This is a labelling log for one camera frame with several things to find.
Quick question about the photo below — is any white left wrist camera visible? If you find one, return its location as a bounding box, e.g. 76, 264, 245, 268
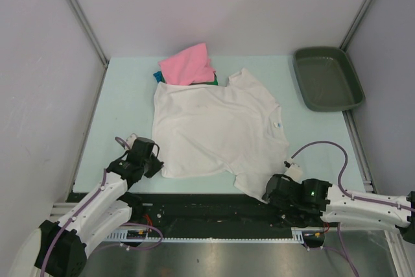
124, 134, 138, 150

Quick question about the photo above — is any pink folded t shirt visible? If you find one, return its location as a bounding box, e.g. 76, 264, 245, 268
158, 43, 216, 86

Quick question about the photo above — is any aluminium frame post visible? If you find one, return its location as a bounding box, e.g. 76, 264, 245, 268
48, 0, 110, 69
339, 0, 375, 52

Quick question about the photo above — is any left aluminium frame post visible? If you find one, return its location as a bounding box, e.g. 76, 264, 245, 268
48, 0, 110, 69

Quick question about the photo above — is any white t shirt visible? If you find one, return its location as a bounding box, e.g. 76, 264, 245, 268
152, 69, 289, 200

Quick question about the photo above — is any blue folded t shirt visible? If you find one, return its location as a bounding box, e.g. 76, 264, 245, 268
153, 71, 165, 83

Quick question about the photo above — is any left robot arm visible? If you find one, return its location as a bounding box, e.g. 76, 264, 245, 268
34, 137, 163, 276

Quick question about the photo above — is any white slotted cable duct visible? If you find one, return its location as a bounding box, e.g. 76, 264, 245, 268
104, 228, 326, 244

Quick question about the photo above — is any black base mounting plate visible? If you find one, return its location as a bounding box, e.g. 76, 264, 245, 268
66, 192, 328, 239

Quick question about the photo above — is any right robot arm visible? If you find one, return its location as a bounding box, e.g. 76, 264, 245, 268
263, 174, 414, 244

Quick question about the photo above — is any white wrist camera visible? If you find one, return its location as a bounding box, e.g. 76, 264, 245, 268
284, 158, 303, 182
124, 134, 138, 150

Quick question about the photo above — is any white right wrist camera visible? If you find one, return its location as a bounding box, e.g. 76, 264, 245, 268
284, 158, 303, 182

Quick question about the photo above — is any right aluminium frame post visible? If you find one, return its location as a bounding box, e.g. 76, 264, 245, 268
339, 0, 375, 52

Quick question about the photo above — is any aluminium front frame rail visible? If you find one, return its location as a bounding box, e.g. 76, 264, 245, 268
40, 202, 81, 227

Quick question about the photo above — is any dark green plastic bin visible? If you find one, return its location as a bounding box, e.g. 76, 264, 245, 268
293, 46, 365, 112

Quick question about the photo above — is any green folded t shirt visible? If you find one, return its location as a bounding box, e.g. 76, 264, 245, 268
189, 74, 219, 86

